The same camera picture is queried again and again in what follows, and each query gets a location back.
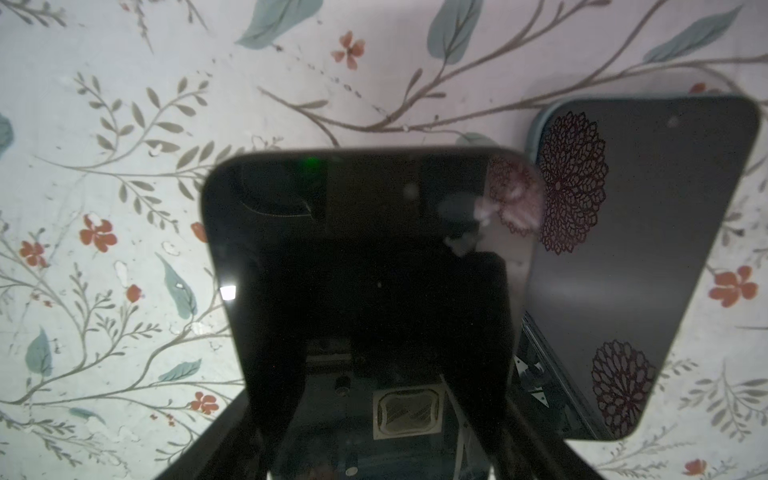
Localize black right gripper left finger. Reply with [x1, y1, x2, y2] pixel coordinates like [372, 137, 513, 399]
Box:
[157, 391, 267, 480]

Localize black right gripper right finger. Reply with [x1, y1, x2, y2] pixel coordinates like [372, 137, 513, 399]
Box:
[492, 395, 602, 479]

